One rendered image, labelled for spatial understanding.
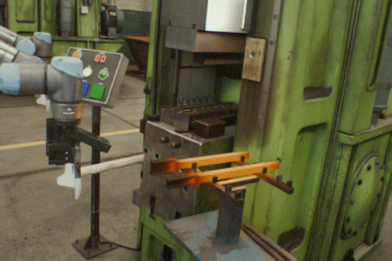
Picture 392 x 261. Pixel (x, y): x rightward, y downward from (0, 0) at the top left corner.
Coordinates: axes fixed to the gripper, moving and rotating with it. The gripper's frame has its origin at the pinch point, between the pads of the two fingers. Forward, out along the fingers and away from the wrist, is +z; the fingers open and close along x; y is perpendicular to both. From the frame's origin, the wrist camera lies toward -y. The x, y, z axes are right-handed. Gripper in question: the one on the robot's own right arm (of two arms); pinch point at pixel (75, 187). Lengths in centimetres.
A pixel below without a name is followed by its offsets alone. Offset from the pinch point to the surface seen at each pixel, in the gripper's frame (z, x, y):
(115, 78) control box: -15, -93, -33
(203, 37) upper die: -40, -52, -60
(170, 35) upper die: -39, -67, -51
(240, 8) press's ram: -54, -53, -77
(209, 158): -0.8, -11.2, -46.9
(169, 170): 1.5, -10.0, -31.8
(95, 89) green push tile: -8, -95, -24
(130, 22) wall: -20, -951, -280
